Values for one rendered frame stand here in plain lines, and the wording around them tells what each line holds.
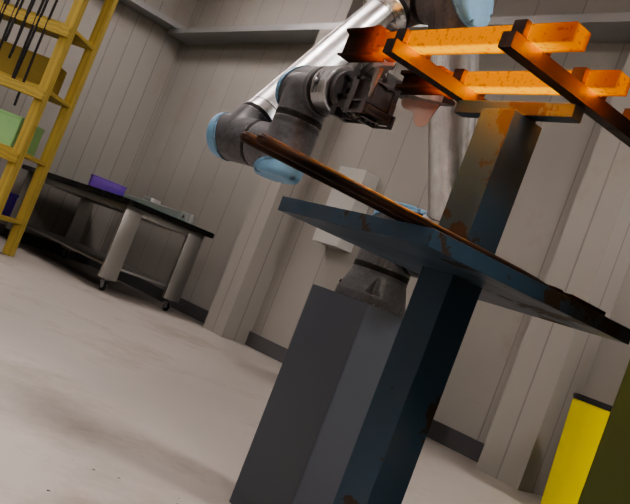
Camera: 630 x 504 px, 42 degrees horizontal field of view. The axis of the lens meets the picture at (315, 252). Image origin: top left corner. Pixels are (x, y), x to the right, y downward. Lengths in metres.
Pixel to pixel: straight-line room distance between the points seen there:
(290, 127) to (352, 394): 0.79
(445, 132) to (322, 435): 0.77
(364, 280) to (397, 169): 4.39
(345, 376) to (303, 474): 0.25
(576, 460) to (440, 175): 2.47
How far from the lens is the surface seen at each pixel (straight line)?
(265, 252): 6.98
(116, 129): 9.73
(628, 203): 4.94
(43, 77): 6.82
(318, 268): 6.67
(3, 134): 6.88
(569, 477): 4.19
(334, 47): 1.76
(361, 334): 2.00
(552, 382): 4.78
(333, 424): 2.03
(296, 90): 1.51
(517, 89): 1.17
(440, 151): 1.92
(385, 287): 2.07
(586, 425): 4.17
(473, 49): 1.09
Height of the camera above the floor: 0.56
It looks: 3 degrees up
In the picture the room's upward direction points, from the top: 21 degrees clockwise
